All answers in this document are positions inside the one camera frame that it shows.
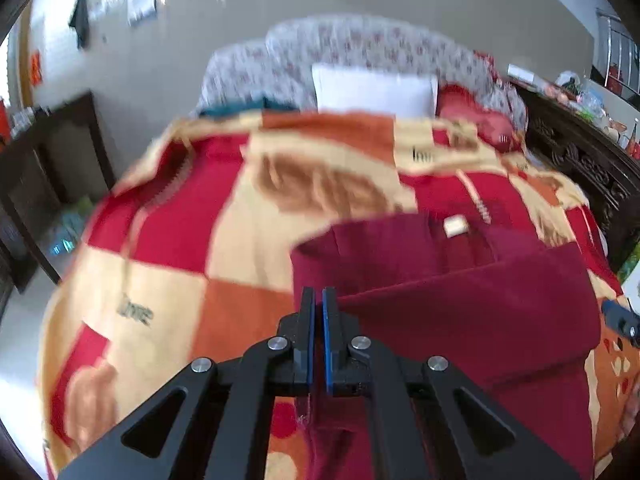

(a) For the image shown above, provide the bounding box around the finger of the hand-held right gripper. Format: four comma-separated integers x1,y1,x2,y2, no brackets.
602,300,640,347

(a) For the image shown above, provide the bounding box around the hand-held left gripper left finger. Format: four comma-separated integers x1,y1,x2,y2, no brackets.
59,287,317,480

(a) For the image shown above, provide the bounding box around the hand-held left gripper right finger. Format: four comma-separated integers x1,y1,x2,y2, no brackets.
322,287,582,480

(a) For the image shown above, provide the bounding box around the dark red garment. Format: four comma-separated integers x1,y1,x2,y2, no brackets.
290,210,603,480

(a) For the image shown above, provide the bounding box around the red and cream patterned blanket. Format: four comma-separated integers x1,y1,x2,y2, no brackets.
38,110,640,480

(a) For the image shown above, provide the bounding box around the dark carved wooden cabinet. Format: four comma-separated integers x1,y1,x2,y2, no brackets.
510,80,640,271

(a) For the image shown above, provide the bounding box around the teal cloth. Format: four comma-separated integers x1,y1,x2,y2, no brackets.
198,98,301,119

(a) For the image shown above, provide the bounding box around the red pillow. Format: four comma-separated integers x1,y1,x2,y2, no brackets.
436,85,518,151

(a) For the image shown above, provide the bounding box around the white pillow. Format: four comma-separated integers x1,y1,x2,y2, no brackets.
312,64,440,118

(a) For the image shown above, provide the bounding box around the metal stair railing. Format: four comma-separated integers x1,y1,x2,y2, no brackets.
591,8,640,96

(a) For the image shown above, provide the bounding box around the floral padded headboard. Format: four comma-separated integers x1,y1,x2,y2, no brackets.
196,15,529,131

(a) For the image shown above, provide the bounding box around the dark wooden side table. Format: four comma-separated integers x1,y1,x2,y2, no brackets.
0,91,117,295

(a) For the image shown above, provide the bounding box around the dark wall-mounted box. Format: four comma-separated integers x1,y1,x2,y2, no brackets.
68,0,92,51

